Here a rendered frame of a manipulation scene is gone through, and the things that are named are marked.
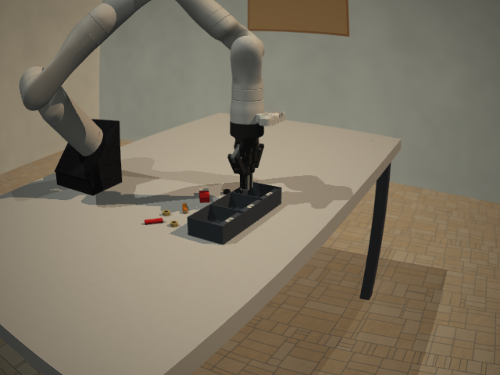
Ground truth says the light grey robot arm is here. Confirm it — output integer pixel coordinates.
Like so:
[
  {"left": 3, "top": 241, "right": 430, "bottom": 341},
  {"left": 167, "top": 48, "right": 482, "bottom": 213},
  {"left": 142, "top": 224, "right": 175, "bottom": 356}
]
[{"left": 20, "top": 0, "right": 285, "bottom": 156}]

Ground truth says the red cylinder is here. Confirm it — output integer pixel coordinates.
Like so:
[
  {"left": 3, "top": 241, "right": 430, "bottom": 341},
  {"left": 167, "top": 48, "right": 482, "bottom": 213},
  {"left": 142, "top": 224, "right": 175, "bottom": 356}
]
[{"left": 145, "top": 218, "right": 164, "bottom": 224}]

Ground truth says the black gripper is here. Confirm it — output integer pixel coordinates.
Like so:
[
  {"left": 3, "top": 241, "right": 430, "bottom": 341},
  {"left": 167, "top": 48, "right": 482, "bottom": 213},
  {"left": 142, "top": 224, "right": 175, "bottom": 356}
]
[{"left": 227, "top": 122, "right": 264, "bottom": 191}]

